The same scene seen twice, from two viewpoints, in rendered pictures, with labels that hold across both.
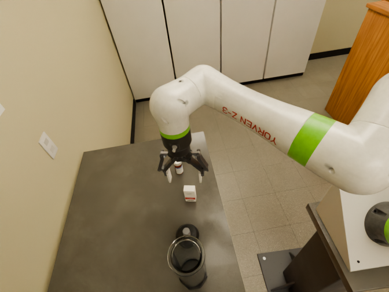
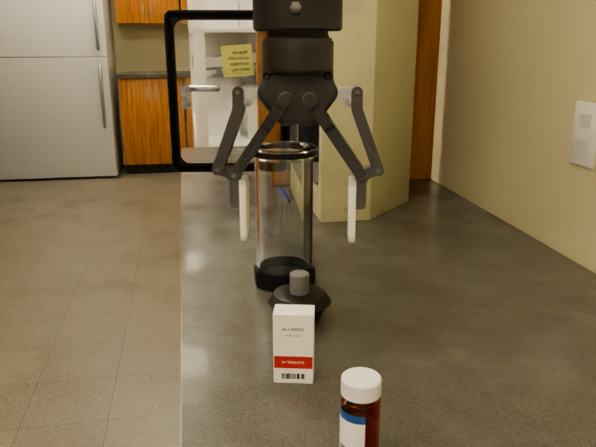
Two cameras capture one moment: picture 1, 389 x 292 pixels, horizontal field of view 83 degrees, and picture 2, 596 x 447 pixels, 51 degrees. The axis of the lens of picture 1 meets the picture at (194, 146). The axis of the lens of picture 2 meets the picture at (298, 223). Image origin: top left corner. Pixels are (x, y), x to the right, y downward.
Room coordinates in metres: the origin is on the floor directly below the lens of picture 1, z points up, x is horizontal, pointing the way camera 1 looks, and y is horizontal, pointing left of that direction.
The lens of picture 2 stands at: (1.16, -0.03, 1.33)
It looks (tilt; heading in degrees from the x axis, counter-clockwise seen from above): 17 degrees down; 173
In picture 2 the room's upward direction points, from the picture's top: straight up
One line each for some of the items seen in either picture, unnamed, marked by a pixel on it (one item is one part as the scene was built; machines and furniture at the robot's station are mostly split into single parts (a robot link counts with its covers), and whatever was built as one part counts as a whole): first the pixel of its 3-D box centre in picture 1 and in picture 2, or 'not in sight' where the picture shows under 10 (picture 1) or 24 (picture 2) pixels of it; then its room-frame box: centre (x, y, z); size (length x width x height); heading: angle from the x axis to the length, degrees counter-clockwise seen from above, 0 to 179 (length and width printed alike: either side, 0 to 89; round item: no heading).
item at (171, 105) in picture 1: (172, 108); not in sight; (0.49, 0.05, 1.46); 0.13 x 0.11 x 0.14; 130
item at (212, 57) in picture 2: not in sight; (229, 93); (-0.45, -0.01, 1.19); 0.30 x 0.01 x 0.40; 86
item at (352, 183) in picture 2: (169, 174); (351, 208); (0.50, 0.11, 1.15); 0.03 x 0.01 x 0.07; 171
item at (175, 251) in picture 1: (190, 264); (283, 212); (0.20, 0.06, 1.06); 0.11 x 0.11 x 0.21
